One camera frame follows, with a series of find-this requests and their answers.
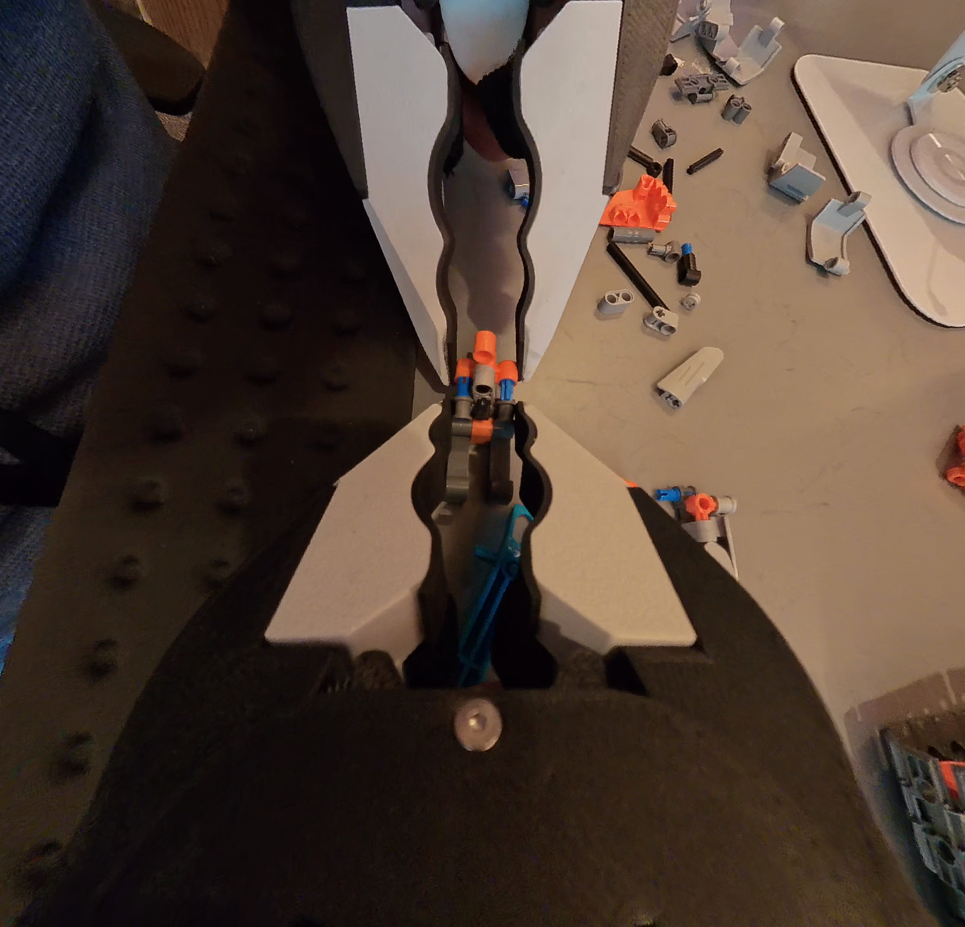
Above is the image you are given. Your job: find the cyan plastic brick tool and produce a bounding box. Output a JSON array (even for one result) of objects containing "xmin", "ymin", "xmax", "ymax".
[{"xmin": 456, "ymin": 505, "xmax": 535, "ymax": 688}]

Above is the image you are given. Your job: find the light grey curved panel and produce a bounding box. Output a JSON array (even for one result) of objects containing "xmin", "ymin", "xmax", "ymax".
[{"xmin": 808, "ymin": 192, "xmax": 873, "ymax": 275}]

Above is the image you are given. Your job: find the grey tracked toy robot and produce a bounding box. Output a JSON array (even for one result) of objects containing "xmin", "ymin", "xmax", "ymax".
[{"xmin": 878, "ymin": 723, "xmax": 965, "ymax": 913}]

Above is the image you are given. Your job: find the grey orange brick claw assembly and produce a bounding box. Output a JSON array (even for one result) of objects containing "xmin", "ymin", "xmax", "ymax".
[{"xmin": 445, "ymin": 399, "xmax": 521, "ymax": 506}]

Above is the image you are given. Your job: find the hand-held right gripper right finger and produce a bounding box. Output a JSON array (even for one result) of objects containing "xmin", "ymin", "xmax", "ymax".
[{"xmin": 513, "ymin": 401, "xmax": 695, "ymax": 651}]

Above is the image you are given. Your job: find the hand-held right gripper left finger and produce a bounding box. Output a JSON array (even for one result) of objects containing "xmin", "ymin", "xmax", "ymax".
[{"xmin": 265, "ymin": 403, "xmax": 446, "ymax": 651}]

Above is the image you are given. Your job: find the white curved blade panel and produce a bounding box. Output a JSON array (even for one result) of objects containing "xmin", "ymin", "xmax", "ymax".
[{"xmin": 654, "ymin": 346, "xmax": 725, "ymax": 409}]

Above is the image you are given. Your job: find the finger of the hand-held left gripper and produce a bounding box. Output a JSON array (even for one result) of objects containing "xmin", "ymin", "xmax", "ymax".
[
  {"xmin": 515, "ymin": 0, "xmax": 625, "ymax": 381},
  {"xmin": 347, "ymin": 3, "xmax": 461, "ymax": 387}
]

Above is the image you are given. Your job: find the orange panel brick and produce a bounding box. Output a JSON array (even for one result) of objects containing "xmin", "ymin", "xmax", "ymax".
[{"xmin": 601, "ymin": 175, "xmax": 678, "ymax": 243}]

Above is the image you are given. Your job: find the light grey box panel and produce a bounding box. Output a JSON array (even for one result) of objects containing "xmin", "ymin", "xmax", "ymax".
[{"xmin": 767, "ymin": 133, "xmax": 826, "ymax": 203}]

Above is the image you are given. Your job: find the black perforated pad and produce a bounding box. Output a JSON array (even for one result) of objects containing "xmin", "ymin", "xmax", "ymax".
[{"xmin": 0, "ymin": 0, "xmax": 416, "ymax": 905}]

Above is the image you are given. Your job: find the white book stand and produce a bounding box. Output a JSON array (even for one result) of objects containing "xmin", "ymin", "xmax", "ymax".
[{"xmin": 793, "ymin": 33, "xmax": 965, "ymax": 328}]

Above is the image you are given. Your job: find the wooden column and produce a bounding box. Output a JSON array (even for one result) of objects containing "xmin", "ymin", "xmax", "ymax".
[{"xmin": 124, "ymin": 0, "xmax": 242, "ymax": 68}]

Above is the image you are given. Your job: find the pile of light grey panels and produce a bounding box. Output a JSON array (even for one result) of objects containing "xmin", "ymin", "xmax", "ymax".
[{"xmin": 671, "ymin": 0, "xmax": 785, "ymax": 85}]

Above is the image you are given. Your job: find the long black axle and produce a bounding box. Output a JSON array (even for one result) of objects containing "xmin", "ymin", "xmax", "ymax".
[{"xmin": 607, "ymin": 243, "xmax": 669, "ymax": 311}]

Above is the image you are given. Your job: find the grey white orange brick arm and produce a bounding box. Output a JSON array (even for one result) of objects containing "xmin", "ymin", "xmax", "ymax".
[{"xmin": 654, "ymin": 484, "xmax": 740, "ymax": 574}]

